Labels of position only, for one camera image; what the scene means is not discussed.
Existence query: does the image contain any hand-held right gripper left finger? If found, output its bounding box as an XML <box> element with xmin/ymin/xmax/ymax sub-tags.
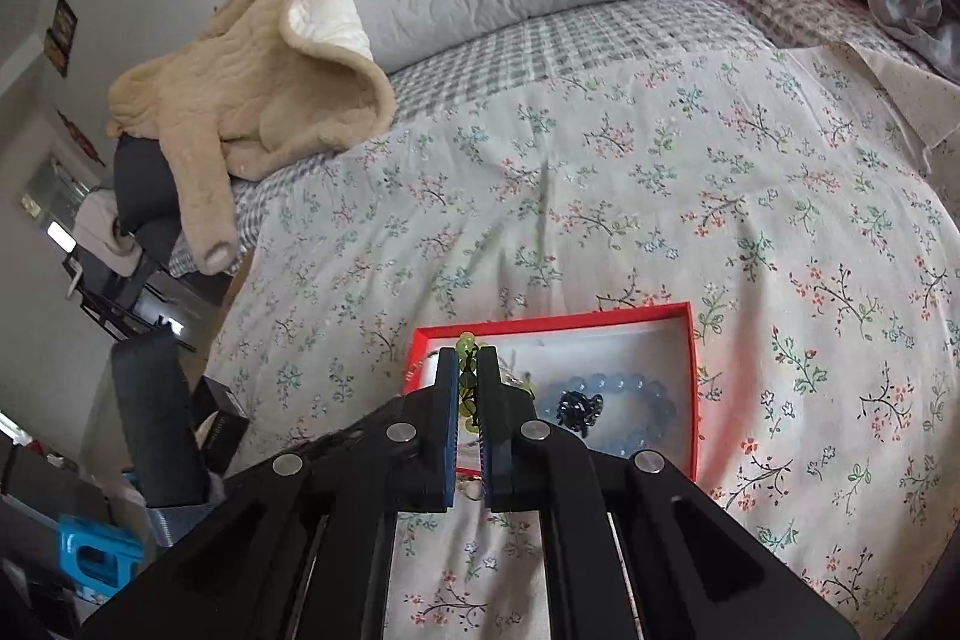
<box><xmin>79</xmin><ymin>347</ymin><xmax>461</xmax><ymax>640</ymax></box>

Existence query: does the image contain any small dark wall poster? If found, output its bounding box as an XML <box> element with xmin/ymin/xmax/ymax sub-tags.
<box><xmin>45</xmin><ymin>0</ymin><xmax>80</xmax><ymax>79</ymax></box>

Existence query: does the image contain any green bead bracelet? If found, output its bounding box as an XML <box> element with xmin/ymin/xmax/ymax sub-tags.
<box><xmin>456</xmin><ymin>331</ymin><xmax>537</xmax><ymax>435</ymax></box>

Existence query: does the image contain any blue plastic object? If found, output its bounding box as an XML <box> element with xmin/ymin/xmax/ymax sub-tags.
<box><xmin>58</xmin><ymin>514</ymin><xmax>143</xmax><ymax>600</ymax></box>

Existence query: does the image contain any grey checked bed sheet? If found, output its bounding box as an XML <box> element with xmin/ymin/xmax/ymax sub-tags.
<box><xmin>169</xmin><ymin>0</ymin><xmax>931</xmax><ymax>275</ymax></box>

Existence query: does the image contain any dark garment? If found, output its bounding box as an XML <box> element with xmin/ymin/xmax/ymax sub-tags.
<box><xmin>112</xmin><ymin>134</ymin><xmax>185</xmax><ymax>238</ymax></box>

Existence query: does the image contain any small black box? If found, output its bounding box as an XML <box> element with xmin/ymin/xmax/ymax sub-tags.
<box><xmin>191</xmin><ymin>377</ymin><xmax>250</xmax><ymax>472</ymax></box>

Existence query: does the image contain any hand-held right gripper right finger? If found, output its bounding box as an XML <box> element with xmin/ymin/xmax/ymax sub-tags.
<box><xmin>478</xmin><ymin>346</ymin><xmax>860</xmax><ymax>640</ymax></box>

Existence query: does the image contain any blue bead bracelet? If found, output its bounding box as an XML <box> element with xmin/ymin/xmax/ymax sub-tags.
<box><xmin>536</xmin><ymin>371</ymin><xmax>680</xmax><ymax>455</ymax></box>

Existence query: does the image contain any white cloth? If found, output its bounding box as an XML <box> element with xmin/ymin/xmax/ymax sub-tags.
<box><xmin>75</xmin><ymin>190</ymin><xmax>151</xmax><ymax>275</ymax></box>

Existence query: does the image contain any red jewelry box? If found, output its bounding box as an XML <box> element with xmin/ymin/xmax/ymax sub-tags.
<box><xmin>403</xmin><ymin>302</ymin><xmax>702</xmax><ymax>483</ymax></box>

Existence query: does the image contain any beige fleece jacket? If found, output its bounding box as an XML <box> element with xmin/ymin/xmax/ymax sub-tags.
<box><xmin>107</xmin><ymin>0</ymin><xmax>397</xmax><ymax>276</ymax></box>

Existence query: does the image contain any black bead bracelet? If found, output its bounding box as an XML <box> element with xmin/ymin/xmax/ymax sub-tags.
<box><xmin>559</xmin><ymin>389</ymin><xmax>607</xmax><ymax>437</ymax></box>

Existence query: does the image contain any silver chain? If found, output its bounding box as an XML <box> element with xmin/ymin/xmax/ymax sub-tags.
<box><xmin>496</xmin><ymin>351</ymin><xmax>535</xmax><ymax>387</ymax></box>

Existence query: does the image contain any black ribbed box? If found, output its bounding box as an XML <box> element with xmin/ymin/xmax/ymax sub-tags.
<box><xmin>111</xmin><ymin>332</ymin><xmax>212</xmax><ymax>510</ymax></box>

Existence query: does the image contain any red wall decoration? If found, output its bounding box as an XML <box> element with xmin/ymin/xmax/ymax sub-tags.
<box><xmin>56</xmin><ymin>110</ymin><xmax>106</xmax><ymax>166</ymax></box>

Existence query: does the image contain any floral bed sheet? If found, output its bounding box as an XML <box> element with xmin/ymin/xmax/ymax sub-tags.
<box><xmin>204</xmin><ymin>42</ymin><xmax>960</xmax><ymax>640</ymax></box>

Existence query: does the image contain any black chair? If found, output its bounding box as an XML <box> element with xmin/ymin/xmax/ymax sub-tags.
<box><xmin>64</xmin><ymin>235</ymin><xmax>197</xmax><ymax>356</ymax></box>

